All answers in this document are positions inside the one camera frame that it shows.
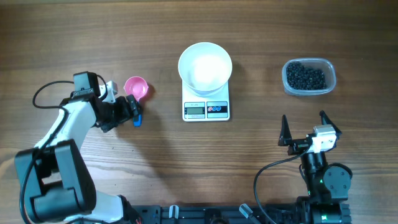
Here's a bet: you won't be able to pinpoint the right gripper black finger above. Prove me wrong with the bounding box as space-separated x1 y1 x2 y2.
278 114 293 146
319 110 342 137

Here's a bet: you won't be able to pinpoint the pink scoop blue handle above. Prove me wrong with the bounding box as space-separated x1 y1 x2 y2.
124 76 149 127

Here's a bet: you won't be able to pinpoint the black beans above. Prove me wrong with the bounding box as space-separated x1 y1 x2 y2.
286 62 326 90

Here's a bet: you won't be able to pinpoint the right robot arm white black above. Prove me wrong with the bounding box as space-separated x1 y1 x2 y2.
275 111 353 224

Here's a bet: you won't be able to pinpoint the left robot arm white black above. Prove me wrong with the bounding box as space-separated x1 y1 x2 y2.
15 94 142 223

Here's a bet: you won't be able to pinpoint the white digital kitchen scale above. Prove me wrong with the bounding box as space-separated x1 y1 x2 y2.
182 83 230 122

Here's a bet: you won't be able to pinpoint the white bowl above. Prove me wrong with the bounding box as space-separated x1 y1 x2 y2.
177 42 233 95

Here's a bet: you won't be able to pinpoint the clear plastic container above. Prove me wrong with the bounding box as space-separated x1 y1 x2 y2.
282 58 336 96

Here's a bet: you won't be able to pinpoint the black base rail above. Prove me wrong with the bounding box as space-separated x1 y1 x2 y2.
133 203 352 224

